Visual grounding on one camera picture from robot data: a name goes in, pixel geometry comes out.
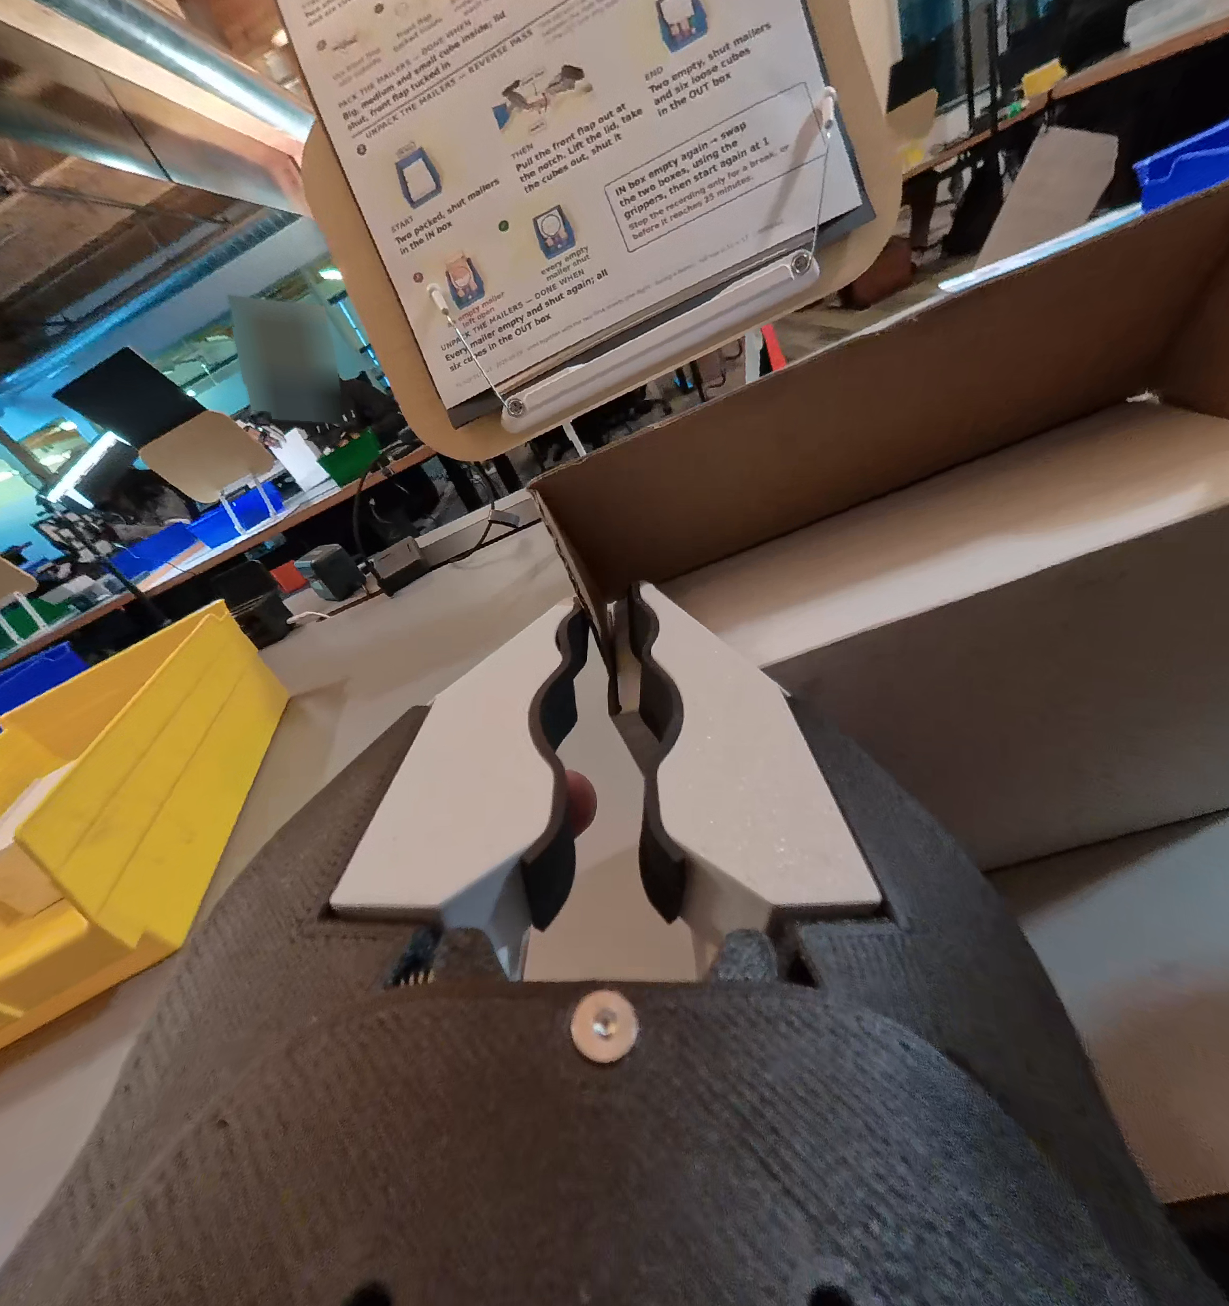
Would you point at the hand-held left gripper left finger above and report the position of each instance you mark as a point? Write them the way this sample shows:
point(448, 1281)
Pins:
point(440, 815)

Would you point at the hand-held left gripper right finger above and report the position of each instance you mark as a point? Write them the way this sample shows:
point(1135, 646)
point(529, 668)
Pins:
point(768, 805)

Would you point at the white cardboard mailer box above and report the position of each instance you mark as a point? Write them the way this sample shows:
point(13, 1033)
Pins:
point(980, 613)

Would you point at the blue plastic bin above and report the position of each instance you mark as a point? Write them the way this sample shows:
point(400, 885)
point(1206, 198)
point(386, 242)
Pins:
point(13, 689)
point(1206, 163)

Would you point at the black desk box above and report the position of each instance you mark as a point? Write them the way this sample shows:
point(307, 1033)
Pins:
point(400, 565)

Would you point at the grey desk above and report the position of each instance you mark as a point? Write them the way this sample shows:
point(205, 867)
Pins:
point(1135, 1022)

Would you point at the person's left hand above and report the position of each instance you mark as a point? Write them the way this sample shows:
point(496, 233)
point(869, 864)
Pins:
point(582, 805)

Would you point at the yellow plastic bin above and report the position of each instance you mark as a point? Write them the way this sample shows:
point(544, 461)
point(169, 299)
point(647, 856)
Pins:
point(1043, 81)
point(165, 766)

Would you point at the black power adapter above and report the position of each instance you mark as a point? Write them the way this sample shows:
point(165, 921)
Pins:
point(253, 608)

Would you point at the green plastic bin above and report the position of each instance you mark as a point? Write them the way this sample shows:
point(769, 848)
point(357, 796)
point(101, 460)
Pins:
point(351, 460)

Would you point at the background document stand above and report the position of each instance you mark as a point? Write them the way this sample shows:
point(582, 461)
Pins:
point(208, 453)

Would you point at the red tape strip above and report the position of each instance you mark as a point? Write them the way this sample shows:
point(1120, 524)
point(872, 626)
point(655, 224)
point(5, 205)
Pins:
point(773, 351)

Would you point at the white light bar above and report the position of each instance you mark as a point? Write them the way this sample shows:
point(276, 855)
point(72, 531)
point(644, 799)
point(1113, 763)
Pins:
point(83, 467)

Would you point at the black monitor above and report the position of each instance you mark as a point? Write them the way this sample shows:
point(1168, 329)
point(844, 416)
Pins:
point(135, 394)

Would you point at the white blue paper envelope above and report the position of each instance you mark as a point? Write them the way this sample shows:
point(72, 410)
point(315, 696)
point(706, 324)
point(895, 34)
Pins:
point(1034, 257)

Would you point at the tan board panel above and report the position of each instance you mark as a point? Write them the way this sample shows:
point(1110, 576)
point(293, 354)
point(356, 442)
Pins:
point(1053, 192)

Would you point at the printed instruction sheet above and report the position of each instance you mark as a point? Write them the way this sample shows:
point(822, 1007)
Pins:
point(574, 152)

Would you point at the wooden background table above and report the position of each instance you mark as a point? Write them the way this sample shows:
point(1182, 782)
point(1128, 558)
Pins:
point(1086, 92)

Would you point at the smooth metal ceiling pipe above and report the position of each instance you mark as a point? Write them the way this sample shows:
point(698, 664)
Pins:
point(143, 92)

